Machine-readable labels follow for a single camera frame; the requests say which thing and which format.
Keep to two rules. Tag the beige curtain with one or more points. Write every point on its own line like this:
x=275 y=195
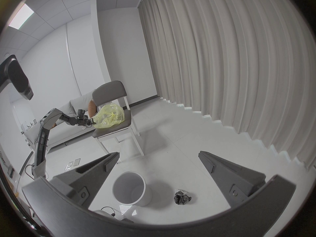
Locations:
x=222 y=58

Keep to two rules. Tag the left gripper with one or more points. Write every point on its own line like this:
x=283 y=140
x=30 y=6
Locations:
x=82 y=122

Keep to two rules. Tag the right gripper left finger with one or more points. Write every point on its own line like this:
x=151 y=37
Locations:
x=84 y=179

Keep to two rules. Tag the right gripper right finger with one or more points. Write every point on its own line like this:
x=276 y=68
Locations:
x=232 y=176

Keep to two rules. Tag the white sofa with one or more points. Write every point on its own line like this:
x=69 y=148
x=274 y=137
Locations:
x=64 y=135

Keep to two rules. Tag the orange cushion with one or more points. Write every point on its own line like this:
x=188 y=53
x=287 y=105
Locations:
x=91 y=107

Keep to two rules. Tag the grey and white chair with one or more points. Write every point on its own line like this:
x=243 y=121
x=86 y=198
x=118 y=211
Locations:
x=111 y=90

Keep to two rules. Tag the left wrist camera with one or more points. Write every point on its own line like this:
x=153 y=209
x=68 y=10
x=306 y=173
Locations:
x=81 y=113

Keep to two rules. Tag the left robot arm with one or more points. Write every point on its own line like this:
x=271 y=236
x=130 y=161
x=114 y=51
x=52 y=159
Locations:
x=42 y=137

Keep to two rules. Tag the yellow plastic bag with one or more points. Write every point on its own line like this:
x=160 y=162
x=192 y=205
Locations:
x=108 y=117

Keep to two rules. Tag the ceiling light panel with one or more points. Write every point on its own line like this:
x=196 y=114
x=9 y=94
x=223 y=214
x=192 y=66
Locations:
x=21 y=16

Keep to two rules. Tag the white trash bin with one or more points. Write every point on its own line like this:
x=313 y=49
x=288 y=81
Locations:
x=128 y=186

